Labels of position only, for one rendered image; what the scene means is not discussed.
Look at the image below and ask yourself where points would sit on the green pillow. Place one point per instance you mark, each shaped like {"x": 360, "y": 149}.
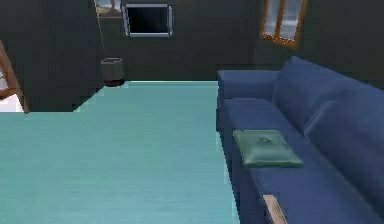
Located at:
{"x": 266, "y": 151}

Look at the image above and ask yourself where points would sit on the silver framed television set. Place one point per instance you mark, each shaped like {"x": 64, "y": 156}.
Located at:
{"x": 148, "y": 20}

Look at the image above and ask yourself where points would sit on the framed wall picture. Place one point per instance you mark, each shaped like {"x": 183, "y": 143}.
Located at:
{"x": 108, "y": 7}

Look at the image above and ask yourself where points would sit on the blue sofa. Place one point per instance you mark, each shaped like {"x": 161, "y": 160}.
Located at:
{"x": 316, "y": 110}

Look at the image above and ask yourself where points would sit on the tan flat object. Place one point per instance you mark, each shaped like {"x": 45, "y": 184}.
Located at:
{"x": 275, "y": 210}

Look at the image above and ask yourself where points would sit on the grey bin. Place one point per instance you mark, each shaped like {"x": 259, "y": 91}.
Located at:
{"x": 112, "y": 70}

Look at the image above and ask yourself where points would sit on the brown wooden door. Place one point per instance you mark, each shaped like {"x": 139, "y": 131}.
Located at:
{"x": 8, "y": 80}

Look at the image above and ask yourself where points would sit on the wooden framed window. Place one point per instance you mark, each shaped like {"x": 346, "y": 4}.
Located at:
{"x": 283, "y": 20}

